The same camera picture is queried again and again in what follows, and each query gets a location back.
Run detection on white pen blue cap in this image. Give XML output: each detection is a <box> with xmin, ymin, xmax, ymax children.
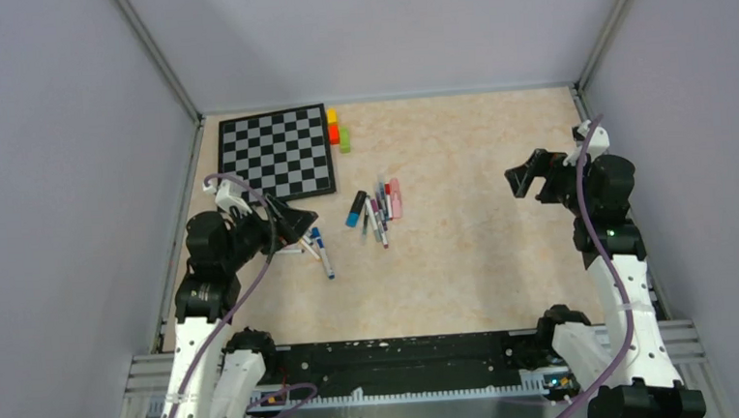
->
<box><xmin>310</xmin><ymin>226</ymin><xmax>336</xmax><ymax>281</ymax></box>

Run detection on white grey marker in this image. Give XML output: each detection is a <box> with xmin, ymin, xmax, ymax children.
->
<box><xmin>365</xmin><ymin>196</ymin><xmax>382</xmax><ymax>242</ymax></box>

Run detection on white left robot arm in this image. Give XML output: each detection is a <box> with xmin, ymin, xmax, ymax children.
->
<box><xmin>161</xmin><ymin>195</ymin><xmax>318</xmax><ymax>418</ymax></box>

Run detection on black and grey chessboard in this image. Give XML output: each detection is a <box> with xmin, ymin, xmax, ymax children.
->
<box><xmin>218</xmin><ymin>104</ymin><xmax>338</xmax><ymax>201</ymax></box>

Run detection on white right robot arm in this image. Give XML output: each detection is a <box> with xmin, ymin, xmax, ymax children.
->
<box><xmin>504</xmin><ymin>149</ymin><xmax>707</xmax><ymax>418</ymax></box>

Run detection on yellow toy block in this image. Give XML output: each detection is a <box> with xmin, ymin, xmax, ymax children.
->
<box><xmin>326</xmin><ymin>108</ymin><xmax>338</xmax><ymax>124</ymax></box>

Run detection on grey slotted cable duct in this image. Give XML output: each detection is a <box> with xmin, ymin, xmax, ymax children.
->
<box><xmin>146</xmin><ymin>371</ymin><xmax>549</xmax><ymax>418</ymax></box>

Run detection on pink highlighter marker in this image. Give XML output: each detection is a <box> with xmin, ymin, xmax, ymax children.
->
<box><xmin>389</xmin><ymin>177</ymin><xmax>402</xmax><ymax>219</ymax></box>

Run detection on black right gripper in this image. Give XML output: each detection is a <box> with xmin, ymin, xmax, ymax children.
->
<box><xmin>505</xmin><ymin>145</ymin><xmax>600</xmax><ymax>221</ymax></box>

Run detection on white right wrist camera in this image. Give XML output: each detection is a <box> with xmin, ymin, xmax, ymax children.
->
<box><xmin>562</xmin><ymin>120</ymin><xmax>610</xmax><ymax>166</ymax></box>

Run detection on purple white pen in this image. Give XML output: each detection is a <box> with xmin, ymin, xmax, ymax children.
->
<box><xmin>369</xmin><ymin>198</ymin><xmax>389</xmax><ymax>249</ymax></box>

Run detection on blue capped pen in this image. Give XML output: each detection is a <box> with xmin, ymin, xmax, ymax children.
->
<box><xmin>377</xmin><ymin>181</ymin><xmax>390</xmax><ymax>222</ymax></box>

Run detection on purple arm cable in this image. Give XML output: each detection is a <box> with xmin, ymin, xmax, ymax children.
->
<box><xmin>143</xmin><ymin>169</ymin><xmax>291</xmax><ymax>418</ymax></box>
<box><xmin>525</xmin><ymin>112</ymin><xmax>642</xmax><ymax>418</ymax></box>

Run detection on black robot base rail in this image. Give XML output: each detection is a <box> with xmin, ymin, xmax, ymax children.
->
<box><xmin>259</xmin><ymin>329</ymin><xmax>564</xmax><ymax>399</ymax></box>

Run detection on orange toy block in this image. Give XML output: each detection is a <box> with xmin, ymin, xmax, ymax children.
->
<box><xmin>328</xmin><ymin>123</ymin><xmax>340</xmax><ymax>145</ymax></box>

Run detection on green toy block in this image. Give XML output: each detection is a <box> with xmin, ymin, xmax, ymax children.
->
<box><xmin>339</xmin><ymin>127</ymin><xmax>351</xmax><ymax>154</ymax></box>

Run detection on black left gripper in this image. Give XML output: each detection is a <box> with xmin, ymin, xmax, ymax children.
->
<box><xmin>218</xmin><ymin>189</ymin><xmax>319</xmax><ymax>272</ymax></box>

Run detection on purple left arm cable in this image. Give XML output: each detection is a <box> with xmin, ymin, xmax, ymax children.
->
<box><xmin>143</xmin><ymin>169</ymin><xmax>291</xmax><ymax>418</ymax></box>

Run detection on black blue highlighter marker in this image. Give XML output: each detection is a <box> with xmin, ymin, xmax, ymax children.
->
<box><xmin>345</xmin><ymin>190</ymin><xmax>367</xmax><ymax>227</ymax></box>

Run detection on green transparent pen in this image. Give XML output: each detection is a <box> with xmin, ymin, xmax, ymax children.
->
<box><xmin>361</xmin><ymin>207</ymin><xmax>370</xmax><ymax>239</ymax></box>

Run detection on red capped white pen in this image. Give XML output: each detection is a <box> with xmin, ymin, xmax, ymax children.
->
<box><xmin>384</xmin><ymin>183</ymin><xmax>394</xmax><ymax>222</ymax></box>

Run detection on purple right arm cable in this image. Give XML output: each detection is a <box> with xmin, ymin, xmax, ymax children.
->
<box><xmin>525</xmin><ymin>112</ymin><xmax>642</xmax><ymax>418</ymax></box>

